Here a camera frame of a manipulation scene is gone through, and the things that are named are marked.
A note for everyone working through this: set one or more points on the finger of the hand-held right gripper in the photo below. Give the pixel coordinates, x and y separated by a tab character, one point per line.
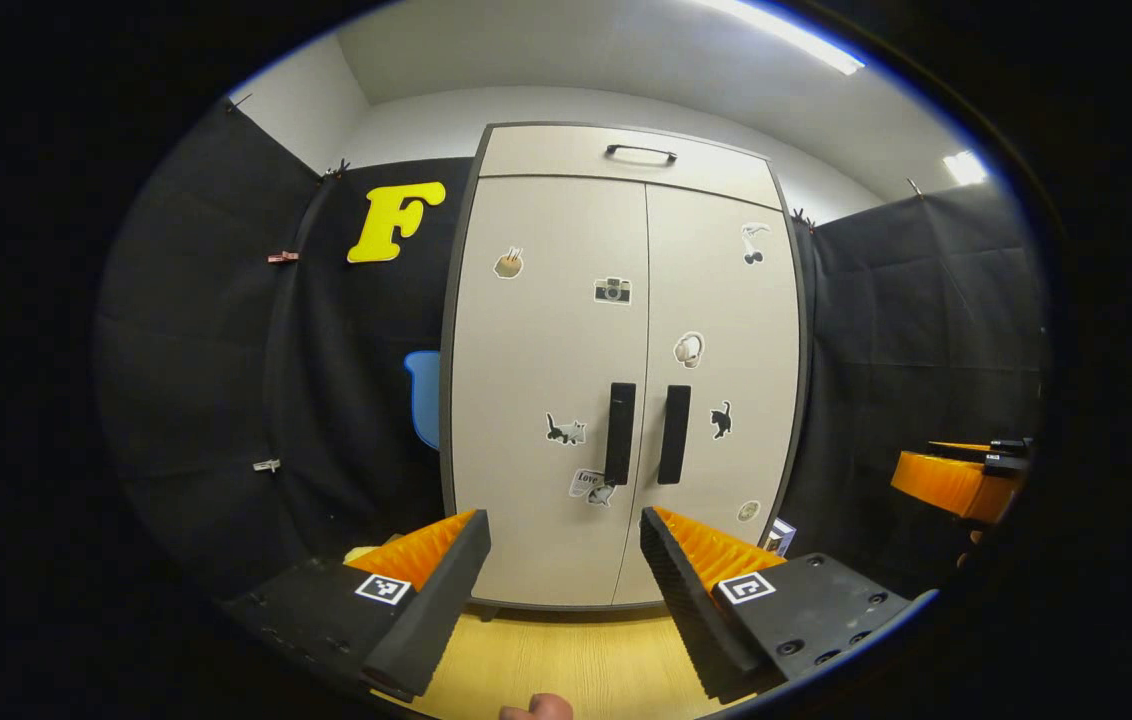
946	485
1011	446

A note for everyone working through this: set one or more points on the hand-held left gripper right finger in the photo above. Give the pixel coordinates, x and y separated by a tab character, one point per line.
691	610

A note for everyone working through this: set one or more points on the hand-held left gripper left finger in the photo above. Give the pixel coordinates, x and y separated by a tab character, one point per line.
436	610

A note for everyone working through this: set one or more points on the white door with camera sticker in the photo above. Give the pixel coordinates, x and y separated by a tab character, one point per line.
526	400

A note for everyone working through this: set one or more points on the white door with headphone sticker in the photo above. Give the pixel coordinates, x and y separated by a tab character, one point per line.
726	300

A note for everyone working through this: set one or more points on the white grey shoe cabinet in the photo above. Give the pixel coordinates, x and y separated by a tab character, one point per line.
546	330

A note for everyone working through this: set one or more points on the beige cabinet drawer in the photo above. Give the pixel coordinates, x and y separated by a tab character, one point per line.
546	155

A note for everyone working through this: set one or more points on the black backdrop cloth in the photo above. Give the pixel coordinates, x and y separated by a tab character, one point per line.
906	330
206	350

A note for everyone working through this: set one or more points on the white cloth clip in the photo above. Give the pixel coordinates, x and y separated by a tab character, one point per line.
267	465

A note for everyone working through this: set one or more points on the small ceiling light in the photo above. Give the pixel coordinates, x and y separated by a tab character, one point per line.
964	167

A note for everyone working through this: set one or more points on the red cloth clip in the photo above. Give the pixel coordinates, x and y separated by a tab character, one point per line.
283	257

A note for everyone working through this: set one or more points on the long ceiling light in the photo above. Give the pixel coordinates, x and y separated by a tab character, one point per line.
796	32

